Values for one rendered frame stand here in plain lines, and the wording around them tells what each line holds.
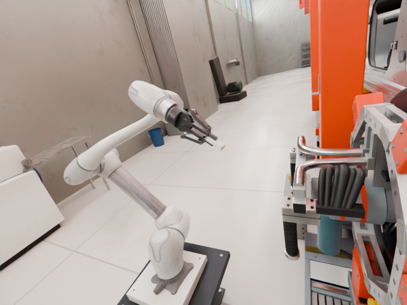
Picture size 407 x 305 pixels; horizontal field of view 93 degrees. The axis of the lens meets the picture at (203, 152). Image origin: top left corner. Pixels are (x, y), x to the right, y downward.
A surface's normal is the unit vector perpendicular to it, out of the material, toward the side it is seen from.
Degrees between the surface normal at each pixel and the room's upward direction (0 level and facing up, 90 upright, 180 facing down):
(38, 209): 90
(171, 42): 90
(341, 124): 90
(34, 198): 90
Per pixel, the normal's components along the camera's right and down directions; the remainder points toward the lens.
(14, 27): 0.88, -0.04
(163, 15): -0.40, 0.43
